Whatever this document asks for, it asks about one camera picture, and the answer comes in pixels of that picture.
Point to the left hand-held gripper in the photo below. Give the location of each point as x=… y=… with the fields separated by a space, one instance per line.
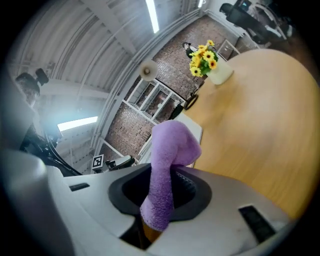
x=98 y=162

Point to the purple cloth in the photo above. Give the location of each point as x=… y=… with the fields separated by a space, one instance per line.
x=170 y=150

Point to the yellow sunflower bouquet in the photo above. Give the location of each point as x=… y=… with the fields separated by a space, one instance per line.
x=203 y=58

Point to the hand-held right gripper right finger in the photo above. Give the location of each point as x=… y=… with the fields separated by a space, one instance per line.
x=220 y=225

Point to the cream vase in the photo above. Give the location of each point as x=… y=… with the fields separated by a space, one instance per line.
x=220 y=73

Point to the white shelf unit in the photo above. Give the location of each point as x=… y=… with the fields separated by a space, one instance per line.
x=150 y=100

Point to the black office chair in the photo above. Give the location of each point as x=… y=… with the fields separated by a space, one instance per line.
x=242 y=17

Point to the black head-worn camera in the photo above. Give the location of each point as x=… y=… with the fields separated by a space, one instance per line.
x=41 y=75

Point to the grey tray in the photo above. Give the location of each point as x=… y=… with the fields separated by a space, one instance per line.
x=195 y=125

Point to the ceiling light strip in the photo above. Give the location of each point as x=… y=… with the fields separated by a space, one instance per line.
x=152 y=15
x=77 y=123

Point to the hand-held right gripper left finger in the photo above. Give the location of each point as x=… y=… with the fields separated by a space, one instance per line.
x=95 y=207

